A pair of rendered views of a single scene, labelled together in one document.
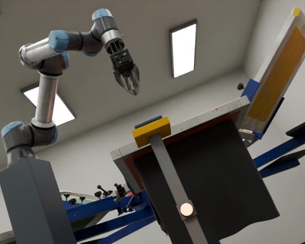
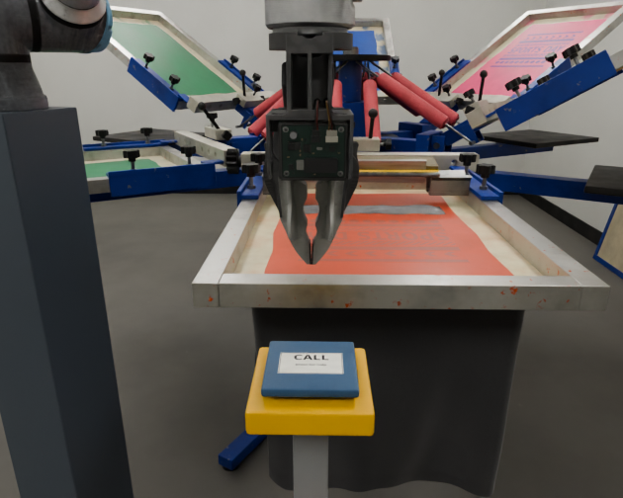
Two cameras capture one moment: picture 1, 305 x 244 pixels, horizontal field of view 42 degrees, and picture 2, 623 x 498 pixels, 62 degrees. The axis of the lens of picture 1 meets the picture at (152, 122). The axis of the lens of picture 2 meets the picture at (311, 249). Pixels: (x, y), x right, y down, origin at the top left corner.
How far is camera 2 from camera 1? 1.13 m
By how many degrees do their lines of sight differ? 39
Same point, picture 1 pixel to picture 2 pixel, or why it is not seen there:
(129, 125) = not seen: outside the picture
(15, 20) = not seen: outside the picture
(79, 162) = not seen: outside the picture
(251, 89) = (589, 75)
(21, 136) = (0, 30)
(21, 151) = not seen: outside the picture
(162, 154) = (311, 465)
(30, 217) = not seen: outside the picture
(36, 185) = (17, 194)
